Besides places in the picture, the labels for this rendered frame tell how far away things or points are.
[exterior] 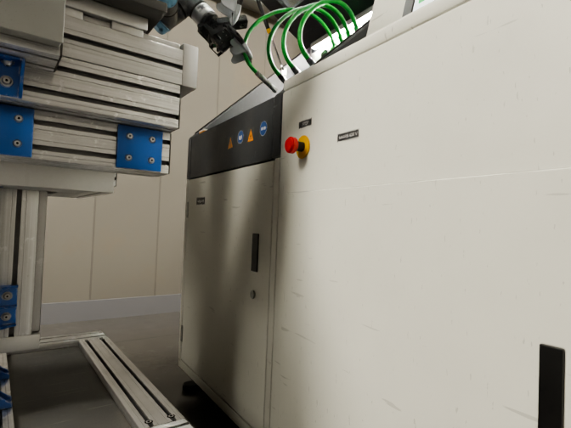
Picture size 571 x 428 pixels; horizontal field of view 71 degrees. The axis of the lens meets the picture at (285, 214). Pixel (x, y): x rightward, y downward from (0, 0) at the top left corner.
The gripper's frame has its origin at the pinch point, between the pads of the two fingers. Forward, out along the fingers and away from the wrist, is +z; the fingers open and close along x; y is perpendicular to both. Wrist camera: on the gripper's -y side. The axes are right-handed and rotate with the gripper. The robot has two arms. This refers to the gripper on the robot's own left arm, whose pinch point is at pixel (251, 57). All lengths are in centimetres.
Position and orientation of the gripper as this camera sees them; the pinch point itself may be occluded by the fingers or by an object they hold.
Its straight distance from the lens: 150.5
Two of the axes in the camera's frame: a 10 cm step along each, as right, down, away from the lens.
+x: 1.6, -2.4, -9.6
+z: 6.8, 7.3, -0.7
